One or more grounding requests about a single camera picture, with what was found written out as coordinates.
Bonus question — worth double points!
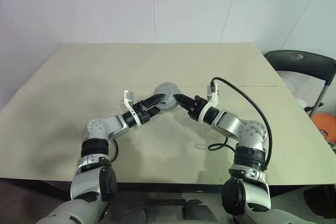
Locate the black folding chair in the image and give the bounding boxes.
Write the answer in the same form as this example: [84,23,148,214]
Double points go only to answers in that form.
[264,50,336,120]

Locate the black table frame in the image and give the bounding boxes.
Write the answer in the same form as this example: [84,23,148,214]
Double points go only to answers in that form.
[0,178,336,198]

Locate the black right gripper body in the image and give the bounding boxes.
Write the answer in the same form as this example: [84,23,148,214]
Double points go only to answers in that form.
[187,96,208,121]

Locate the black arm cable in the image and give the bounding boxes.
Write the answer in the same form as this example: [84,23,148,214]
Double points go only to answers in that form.
[207,77,272,168]
[107,138,119,163]

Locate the silver round motor lid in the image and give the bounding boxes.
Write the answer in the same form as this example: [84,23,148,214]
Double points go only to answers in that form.
[153,82,181,102]

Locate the orange round object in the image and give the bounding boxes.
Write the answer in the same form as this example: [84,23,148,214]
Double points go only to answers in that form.
[313,113,336,141]

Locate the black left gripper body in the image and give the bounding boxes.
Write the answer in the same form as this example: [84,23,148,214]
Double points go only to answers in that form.
[132,100,160,126]

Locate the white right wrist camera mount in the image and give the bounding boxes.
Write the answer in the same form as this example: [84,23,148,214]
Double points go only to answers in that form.
[197,83,220,125]

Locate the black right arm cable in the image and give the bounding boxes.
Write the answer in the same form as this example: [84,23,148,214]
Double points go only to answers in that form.
[207,77,272,168]

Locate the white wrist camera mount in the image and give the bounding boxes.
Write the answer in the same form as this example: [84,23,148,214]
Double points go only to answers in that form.
[197,83,220,125]
[121,90,140,128]

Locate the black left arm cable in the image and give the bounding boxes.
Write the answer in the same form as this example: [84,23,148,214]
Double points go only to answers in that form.
[107,138,119,163]

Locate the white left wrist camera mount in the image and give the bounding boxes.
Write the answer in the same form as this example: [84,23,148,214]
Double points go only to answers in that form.
[121,90,140,128]

